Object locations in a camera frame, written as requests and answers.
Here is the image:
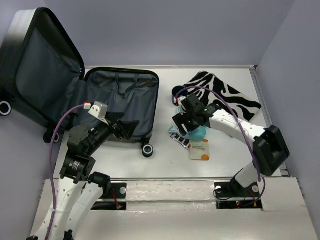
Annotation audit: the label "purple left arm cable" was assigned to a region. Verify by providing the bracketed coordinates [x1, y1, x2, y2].
[45, 101, 91, 240]

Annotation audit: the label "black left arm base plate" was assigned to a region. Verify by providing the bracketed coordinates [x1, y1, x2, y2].
[91, 181, 127, 211]

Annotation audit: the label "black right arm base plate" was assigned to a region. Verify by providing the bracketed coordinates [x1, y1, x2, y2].
[213, 181, 263, 210]

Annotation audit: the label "white card with orange dots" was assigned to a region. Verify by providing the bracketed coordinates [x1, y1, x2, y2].
[189, 139, 210, 161]

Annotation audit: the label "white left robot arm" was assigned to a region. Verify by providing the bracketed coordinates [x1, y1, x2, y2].
[30, 112, 140, 240]

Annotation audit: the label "teal cat-ear headphones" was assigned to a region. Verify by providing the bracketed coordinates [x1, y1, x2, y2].
[168, 121, 207, 142]

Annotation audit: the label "black space-print kids suitcase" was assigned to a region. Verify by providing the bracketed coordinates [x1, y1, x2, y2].
[0, 7, 160, 158]

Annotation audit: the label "dark blue cup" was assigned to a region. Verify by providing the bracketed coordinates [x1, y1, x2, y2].
[171, 85, 188, 106]

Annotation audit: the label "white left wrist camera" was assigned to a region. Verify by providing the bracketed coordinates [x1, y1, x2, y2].
[88, 101, 108, 119]

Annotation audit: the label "zebra print fuzzy pouch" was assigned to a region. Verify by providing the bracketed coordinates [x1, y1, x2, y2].
[183, 70, 262, 122]

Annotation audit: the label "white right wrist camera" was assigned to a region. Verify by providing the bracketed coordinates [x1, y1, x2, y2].
[174, 97, 184, 106]

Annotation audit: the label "aluminium table edge rail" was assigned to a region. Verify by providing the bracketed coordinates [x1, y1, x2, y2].
[249, 65, 291, 177]

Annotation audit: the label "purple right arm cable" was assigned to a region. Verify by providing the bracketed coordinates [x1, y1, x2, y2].
[175, 85, 268, 208]

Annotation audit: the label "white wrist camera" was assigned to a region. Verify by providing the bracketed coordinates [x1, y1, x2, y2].
[174, 97, 184, 106]
[88, 101, 108, 119]

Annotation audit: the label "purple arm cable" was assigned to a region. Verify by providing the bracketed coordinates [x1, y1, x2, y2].
[175, 85, 268, 208]
[45, 101, 91, 240]

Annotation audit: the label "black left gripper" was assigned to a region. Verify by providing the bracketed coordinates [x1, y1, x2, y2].
[86, 111, 140, 154]

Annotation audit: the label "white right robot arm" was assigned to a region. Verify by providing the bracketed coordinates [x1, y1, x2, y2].
[172, 94, 290, 196]

